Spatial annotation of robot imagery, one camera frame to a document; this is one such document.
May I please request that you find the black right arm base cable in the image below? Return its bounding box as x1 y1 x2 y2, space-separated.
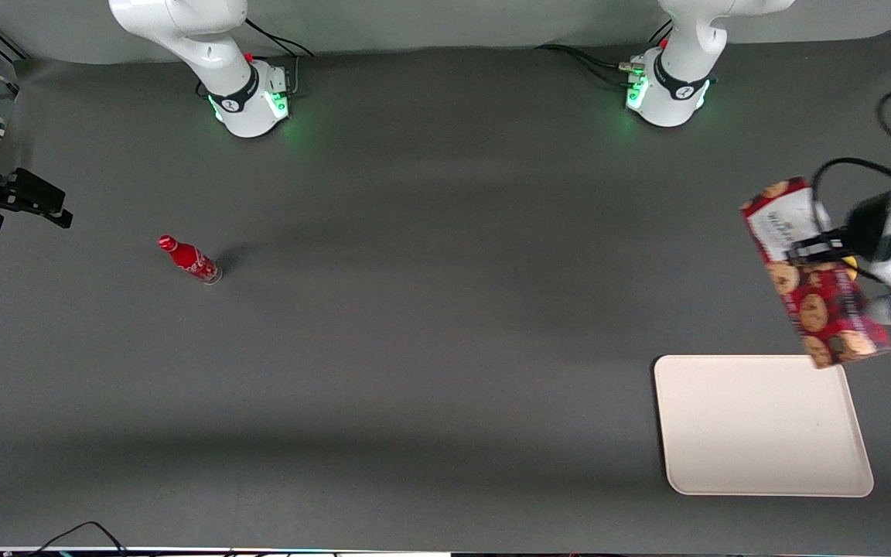
196 19 316 100

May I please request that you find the black arm base cable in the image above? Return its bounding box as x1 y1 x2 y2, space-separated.
535 22 674 87
196 19 316 100

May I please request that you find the red cola bottle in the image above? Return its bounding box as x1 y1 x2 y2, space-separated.
157 234 224 285

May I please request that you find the red cookie box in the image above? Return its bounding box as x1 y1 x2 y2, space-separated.
740 176 891 370

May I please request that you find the black left arm base cable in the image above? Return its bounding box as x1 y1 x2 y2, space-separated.
535 22 674 87

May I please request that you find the thin black cable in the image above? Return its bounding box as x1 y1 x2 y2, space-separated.
28 521 131 557

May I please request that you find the beige plastic tray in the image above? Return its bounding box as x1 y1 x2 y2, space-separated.
653 354 876 498

